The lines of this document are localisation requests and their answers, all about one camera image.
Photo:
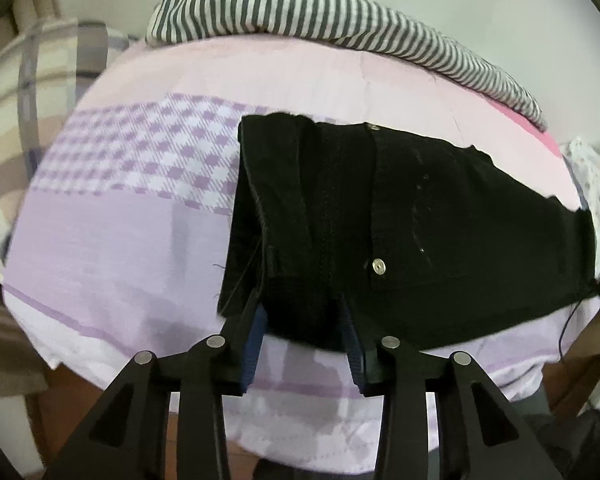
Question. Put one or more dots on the pink purple checkered bed sheet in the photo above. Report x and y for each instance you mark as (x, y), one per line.
(130, 240)

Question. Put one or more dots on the plaid pillow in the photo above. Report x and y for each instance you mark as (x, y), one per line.
(25, 110)

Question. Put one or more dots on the white floral cloth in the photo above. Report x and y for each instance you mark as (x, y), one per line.
(597, 195)

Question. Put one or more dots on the beige brown curtain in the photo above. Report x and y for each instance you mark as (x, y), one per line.
(10, 355)

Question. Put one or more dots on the grey white striped blanket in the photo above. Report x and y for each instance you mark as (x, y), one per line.
(300, 7)

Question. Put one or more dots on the dark cloth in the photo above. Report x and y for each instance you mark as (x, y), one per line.
(570, 440)

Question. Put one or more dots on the black pants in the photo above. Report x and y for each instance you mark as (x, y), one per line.
(430, 240)

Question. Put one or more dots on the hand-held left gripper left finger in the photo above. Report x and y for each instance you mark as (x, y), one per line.
(254, 350)

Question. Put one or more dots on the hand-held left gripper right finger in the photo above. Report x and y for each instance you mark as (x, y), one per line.
(355, 355)

